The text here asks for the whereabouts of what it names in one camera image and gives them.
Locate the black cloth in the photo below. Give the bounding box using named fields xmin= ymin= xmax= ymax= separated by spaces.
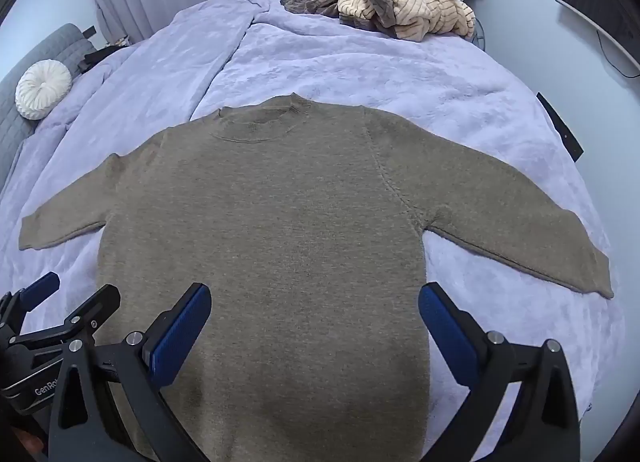
xmin=81 ymin=43 xmax=132 ymax=74

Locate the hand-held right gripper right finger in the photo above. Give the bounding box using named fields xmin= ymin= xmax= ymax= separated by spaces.
xmin=419 ymin=282 xmax=582 ymax=462

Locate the round white pleated pillow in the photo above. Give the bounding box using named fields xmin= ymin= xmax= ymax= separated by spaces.
xmin=15 ymin=59 xmax=72 ymax=120

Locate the cream striped fuzzy garment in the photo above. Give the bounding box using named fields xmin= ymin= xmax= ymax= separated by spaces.
xmin=337 ymin=0 xmax=477 ymax=43

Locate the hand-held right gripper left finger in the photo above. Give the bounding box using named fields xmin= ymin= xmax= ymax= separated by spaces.
xmin=47 ymin=283 xmax=212 ymax=462

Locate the lavender fleece blanket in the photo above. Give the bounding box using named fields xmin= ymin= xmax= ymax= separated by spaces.
xmin=0 ymin=0 xmax=626 ymax=462

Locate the brown fuzzy garment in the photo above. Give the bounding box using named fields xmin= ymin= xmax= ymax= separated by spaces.
xmin=280 ymin=0 xmax=351 ymax=19

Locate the olive knit sweater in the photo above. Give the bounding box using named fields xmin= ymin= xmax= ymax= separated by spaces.
xmin=19 ymin=93 xmax=615 ymax=462

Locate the curved wall monitor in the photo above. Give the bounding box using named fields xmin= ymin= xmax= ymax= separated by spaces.
xmin=555 ymin=0 xmax=640 ymax=78

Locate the black monitor cable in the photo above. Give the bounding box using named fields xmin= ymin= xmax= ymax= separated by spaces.
xmin=596 ymin=31 xmax=640 ymax=79

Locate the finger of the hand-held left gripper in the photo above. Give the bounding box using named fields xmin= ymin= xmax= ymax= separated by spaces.
xmin=0 ymin=272 xmax=61 ymax=333
xmin=10 ymin=284 xmax=122 ymax=373

